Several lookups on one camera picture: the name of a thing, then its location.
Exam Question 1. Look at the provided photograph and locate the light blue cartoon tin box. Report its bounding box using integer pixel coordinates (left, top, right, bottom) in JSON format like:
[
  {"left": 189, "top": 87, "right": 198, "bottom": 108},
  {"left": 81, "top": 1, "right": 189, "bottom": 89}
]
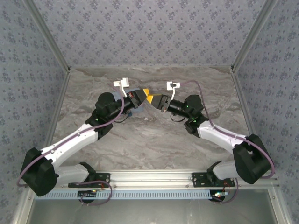
[{"left": 111, "top": 87, "right": 145, "bottom": 114}]

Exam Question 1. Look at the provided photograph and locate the grey metal panel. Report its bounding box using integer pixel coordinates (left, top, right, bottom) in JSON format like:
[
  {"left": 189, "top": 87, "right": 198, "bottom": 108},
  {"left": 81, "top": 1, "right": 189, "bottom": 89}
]
[{"left": 25, "top": 189, "right": 285, "bottom": 224}]

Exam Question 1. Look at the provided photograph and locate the aluminium side frame rail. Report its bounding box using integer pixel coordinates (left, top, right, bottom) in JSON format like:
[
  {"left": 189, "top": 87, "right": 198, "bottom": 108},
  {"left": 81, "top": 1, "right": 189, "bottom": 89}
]
[
  {"left": 10, "top": 71, "right": 71, "bottom": 224},
  {"left": 231, "top": 70, "right": 292, "bottom": 224}
]

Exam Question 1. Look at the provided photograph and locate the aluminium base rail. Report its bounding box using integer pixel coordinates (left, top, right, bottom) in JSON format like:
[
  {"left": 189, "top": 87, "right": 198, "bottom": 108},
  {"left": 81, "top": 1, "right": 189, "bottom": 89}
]
[{"left": 59, "top": 169, "right": 280, "bottom": 190}]

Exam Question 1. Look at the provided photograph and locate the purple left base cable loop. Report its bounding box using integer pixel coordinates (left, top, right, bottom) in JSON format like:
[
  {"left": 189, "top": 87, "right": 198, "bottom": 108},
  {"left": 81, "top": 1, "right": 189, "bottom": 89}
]
[{"left": 74, "top": 180, "right": 113, "bottom": 206}]

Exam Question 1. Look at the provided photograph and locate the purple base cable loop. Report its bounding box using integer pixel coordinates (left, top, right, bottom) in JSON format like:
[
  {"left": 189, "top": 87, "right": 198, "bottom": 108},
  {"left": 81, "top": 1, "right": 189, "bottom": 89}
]
[
  {"left": 211, "top": 178, "right": 239, "bottom": 205},
  {"left": 74, "top": 180, "right": 113, "bottom": 206}
]

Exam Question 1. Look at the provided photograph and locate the aluminium frame post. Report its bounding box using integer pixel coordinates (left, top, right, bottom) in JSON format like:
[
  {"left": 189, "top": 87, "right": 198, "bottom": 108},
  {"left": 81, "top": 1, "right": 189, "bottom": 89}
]
[
  {"left": 230, "top": 0, "right": 280, "bottom": 72},
  {"left": 22, "top": 0, "right": 71, "bottom": 72}
]

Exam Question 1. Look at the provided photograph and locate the light blue slotted cable duct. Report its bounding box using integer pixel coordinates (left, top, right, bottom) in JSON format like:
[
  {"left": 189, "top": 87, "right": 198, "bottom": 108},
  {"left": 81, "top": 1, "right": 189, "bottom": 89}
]
[{"left": 35, "top": 189, "right": 225, "bottom": 200}]

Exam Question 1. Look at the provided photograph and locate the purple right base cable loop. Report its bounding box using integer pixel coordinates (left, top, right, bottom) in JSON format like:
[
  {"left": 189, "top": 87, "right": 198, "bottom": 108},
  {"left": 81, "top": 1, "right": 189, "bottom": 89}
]
[{"left": 211, "top": 178, "right": 239, "bottom": 205}]

